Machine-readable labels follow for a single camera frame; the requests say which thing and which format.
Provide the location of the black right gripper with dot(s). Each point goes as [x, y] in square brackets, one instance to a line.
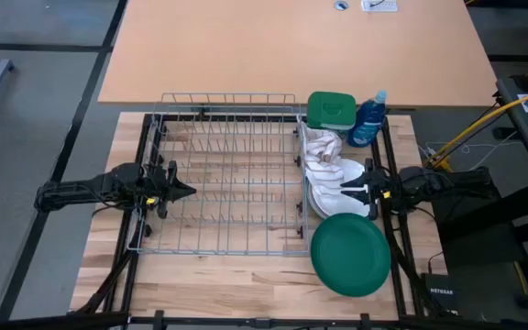
[383, 190]

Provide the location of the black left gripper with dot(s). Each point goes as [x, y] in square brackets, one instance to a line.
[163, 188]

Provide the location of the deep white plate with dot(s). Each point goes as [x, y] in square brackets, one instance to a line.
[347, 209]

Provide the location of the white striped dish towel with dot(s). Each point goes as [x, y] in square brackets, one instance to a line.
[323, 146]

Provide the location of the dark green plate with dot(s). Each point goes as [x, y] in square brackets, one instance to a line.
[351, 254]

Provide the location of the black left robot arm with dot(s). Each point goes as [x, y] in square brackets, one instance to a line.
[85, 188]

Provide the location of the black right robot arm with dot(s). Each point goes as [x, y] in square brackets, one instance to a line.
[429, 183]

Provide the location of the blue dish soap bottle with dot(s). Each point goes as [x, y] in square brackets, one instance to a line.
[367, 124]

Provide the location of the green lidded container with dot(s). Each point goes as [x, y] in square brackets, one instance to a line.
[330, 110]

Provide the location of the light orange desk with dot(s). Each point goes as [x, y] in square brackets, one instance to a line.
[291, 50]

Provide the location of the black desk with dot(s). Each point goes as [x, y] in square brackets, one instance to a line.
[520, 133]

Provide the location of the white desk power outlet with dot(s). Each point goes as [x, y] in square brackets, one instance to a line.
[379, 5]

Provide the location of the black metal table frame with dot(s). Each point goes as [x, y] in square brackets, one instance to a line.
[129, 289]

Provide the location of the black Netgear network switch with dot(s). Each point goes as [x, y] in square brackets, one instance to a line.
[440, 291]

